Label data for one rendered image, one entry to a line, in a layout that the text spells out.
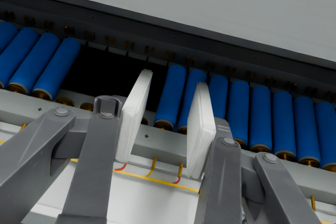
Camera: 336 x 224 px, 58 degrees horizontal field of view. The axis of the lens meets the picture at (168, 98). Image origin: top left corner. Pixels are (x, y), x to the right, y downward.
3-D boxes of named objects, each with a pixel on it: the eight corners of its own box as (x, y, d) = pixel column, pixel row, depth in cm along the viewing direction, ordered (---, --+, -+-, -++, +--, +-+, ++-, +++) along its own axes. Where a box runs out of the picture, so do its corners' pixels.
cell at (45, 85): (82, 54, 30) (54, 105, 26) (64, 49, 30) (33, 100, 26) (80, 40, 28) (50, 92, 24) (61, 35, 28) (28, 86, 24)
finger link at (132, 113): (126, 165, 15) (111, 162, 15) (145, 109, 22) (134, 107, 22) (137, 112, 14) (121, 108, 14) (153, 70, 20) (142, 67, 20)
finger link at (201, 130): (201, 127, 14) (217, 130, 14) (197, 80, 21) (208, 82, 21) (186, 179, 15) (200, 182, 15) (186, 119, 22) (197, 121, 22)
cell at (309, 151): (306, 110, 30) (313, 170, 26) (288, 105, 30) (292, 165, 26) (316, 99, 28) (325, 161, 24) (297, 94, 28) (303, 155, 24)
